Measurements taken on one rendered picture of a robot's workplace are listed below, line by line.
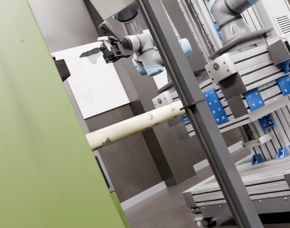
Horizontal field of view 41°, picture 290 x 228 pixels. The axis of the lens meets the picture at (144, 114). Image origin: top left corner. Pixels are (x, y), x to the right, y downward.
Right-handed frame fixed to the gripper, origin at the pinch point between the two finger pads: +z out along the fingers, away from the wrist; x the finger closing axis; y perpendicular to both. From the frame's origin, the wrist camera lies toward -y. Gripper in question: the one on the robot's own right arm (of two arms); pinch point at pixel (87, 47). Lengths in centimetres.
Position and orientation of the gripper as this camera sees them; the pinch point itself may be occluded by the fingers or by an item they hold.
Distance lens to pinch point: 156.5
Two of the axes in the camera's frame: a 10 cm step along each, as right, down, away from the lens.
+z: -7.0, 2.5, -6.7
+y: 4.0, 9.1, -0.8
